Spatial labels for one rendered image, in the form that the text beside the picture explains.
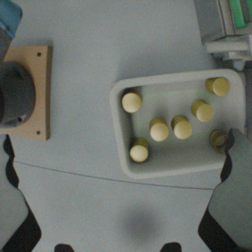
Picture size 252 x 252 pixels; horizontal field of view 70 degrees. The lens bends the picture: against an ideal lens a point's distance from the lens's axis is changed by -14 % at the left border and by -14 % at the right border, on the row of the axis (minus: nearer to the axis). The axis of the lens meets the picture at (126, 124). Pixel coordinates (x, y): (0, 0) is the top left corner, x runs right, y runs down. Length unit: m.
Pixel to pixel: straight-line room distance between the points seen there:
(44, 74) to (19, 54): 0.08
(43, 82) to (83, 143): 0.16
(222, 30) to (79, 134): 0.35
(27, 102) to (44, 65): 0.08
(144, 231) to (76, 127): 0.33
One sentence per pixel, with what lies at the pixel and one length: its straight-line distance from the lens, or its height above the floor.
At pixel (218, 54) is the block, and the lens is 0.34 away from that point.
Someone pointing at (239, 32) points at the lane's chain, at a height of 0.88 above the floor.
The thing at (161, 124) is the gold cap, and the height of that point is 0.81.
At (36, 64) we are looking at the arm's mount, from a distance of 0.44.
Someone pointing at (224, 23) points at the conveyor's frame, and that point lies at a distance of 0.31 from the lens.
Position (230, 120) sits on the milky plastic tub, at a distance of 0.40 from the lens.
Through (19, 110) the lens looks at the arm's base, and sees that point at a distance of 0.43.
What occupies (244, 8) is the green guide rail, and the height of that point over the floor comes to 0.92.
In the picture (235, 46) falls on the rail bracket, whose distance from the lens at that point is 0.22.
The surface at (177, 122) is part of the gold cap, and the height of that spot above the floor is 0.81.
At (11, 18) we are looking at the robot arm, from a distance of 0.28.
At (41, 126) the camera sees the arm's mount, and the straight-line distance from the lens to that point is 0.46.
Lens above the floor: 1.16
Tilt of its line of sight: 74 degrees down
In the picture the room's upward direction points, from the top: 163 degrees counter-clockwise
